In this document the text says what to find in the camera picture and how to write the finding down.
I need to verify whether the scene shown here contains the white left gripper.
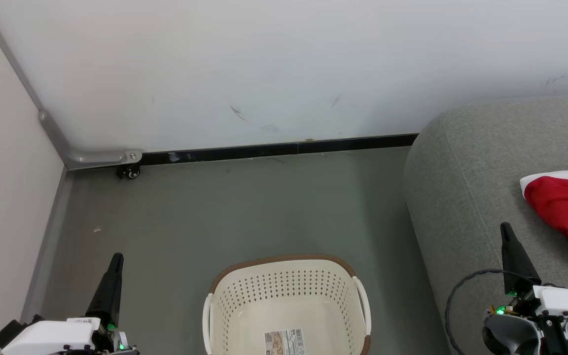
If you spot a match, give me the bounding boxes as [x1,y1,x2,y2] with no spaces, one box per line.
[0,252,140,355]

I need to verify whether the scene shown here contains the grey fabric sofa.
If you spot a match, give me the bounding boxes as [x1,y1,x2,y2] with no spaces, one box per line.
[403,96,568,355]

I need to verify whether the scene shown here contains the black caster wheel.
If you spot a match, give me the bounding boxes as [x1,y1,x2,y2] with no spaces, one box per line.
[116,164,142,180]

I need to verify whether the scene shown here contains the white perforated laundry basket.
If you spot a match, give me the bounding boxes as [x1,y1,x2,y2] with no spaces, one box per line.
[203,254,372,355]

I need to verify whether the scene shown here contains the printed paper basket label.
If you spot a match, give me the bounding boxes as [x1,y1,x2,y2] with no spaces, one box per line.
[264,328,307,355]

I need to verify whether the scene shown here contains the black baseboard strip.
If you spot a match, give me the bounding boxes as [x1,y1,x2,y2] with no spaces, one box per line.
[141,133,419,166]

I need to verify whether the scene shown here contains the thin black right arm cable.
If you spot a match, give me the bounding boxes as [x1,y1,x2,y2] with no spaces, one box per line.
[444,269,536,355]

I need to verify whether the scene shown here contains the grey metal partition frame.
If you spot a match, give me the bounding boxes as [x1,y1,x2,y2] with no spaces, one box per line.
[0,0,143,171]

